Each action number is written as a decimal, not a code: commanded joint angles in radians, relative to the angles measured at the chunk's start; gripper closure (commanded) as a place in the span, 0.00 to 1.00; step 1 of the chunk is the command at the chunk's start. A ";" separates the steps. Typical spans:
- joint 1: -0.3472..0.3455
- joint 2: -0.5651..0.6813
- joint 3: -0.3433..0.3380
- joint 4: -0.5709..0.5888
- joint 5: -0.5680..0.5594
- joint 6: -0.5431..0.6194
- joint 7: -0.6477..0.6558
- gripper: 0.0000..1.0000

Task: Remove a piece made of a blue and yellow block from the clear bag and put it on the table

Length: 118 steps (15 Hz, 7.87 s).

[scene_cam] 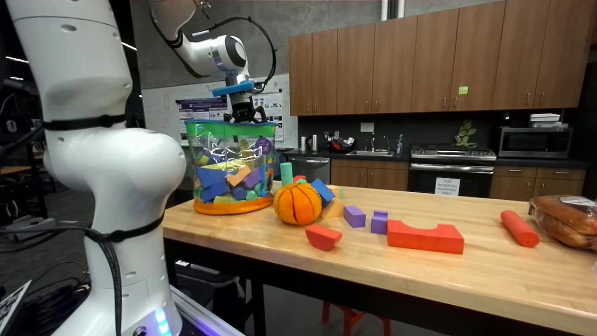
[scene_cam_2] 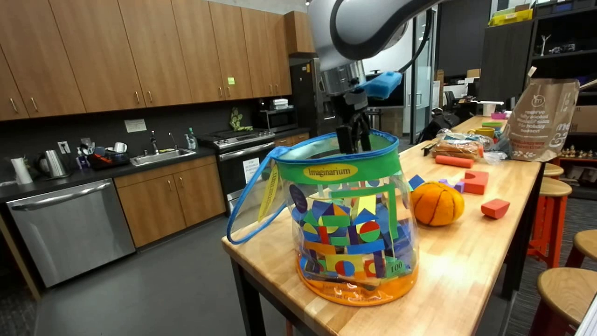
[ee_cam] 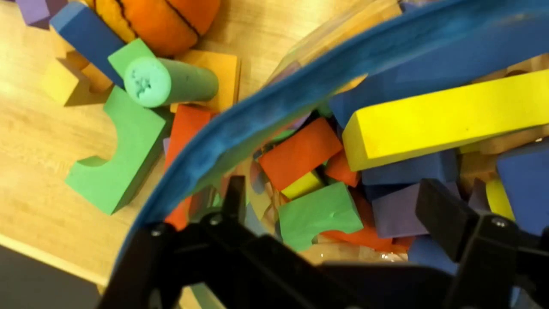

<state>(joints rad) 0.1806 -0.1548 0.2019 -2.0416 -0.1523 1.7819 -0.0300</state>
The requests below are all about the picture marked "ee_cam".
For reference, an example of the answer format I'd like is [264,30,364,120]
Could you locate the orange red foam block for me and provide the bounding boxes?
[257,116,345,192]

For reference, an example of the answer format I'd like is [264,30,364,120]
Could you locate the small red foam block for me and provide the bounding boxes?
[324,151,360,188]

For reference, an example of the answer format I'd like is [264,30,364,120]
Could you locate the green arch foam block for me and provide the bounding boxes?
[65,84,168,216]

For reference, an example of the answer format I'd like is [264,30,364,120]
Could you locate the orange stitched ball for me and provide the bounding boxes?
[84,0,221,58]

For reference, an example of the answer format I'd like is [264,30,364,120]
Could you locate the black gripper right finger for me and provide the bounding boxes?
[415,178,549,309]

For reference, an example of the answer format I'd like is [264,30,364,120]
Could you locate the long yellow foam block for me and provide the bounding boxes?
[341,68,549,171]

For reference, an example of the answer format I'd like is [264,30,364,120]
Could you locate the small yellow foam block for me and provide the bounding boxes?
[486,176,516,221]
[280,170,326,200]

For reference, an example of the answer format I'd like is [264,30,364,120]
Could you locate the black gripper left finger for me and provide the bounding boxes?
[100,175,276,309]

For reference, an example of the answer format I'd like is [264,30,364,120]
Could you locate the green notched foam block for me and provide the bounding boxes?
[278,182,366,252]

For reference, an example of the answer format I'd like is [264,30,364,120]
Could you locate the blue rectangular foam block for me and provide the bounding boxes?
[48,1,127,87]

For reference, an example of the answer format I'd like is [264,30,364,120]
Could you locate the clear bag of foam blocks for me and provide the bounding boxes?
[122,0,549,309]

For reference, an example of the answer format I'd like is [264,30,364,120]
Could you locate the purple foam block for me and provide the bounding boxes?
[371,182,432,238]

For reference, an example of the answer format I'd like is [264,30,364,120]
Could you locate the green cylinder block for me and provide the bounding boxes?
[106,37,158,87]

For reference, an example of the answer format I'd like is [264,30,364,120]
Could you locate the green foam cylinder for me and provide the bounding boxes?
[122,55,220,109]

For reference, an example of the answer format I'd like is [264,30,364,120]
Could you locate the purple foam cube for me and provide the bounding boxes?
[16,0,70,30]

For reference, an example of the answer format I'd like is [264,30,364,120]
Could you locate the large blue foam block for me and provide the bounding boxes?
[496,142,549,236]

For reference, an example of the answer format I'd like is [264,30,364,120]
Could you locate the flat blue foam block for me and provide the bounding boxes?
[360,151,462,199]

